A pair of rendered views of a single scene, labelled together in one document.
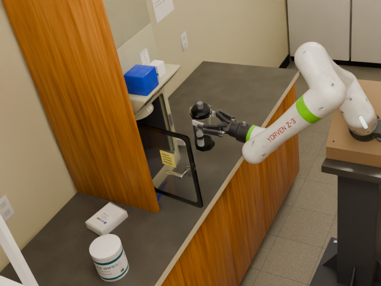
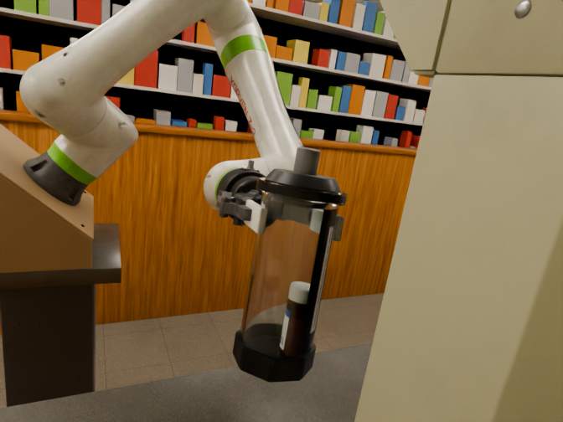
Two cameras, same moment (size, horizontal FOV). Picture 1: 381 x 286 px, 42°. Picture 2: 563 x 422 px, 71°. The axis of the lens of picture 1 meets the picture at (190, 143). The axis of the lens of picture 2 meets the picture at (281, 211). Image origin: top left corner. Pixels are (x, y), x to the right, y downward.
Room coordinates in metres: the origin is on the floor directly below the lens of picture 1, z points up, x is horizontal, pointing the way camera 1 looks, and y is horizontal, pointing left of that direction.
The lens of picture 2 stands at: (2.43, 0.12, 1.38)
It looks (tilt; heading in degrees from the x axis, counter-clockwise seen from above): 16 degrees down; 208
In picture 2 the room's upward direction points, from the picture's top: 8 degrees clockwise
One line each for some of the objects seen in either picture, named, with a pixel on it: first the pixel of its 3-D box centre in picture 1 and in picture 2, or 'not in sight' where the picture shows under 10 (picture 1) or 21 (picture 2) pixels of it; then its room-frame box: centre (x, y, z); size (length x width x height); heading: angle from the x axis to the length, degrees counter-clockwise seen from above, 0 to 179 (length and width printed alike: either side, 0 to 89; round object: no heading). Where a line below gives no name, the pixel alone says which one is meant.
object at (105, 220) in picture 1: (106, 219); not in sight; (1.76, 0.45, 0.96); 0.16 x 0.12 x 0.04; 133
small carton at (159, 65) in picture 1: (157, 68); not in sight; (2.01, 0.08, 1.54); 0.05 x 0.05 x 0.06; 49
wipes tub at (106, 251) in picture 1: (109, 257); not in sight; (1.46, 0.42, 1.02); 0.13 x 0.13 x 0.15
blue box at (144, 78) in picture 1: (141, 79); not in sight; (1.91, 0.15, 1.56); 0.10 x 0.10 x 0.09; 55
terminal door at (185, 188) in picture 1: (168, 165); not in sight; (1.76, 0.12, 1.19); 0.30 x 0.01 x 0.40; 48
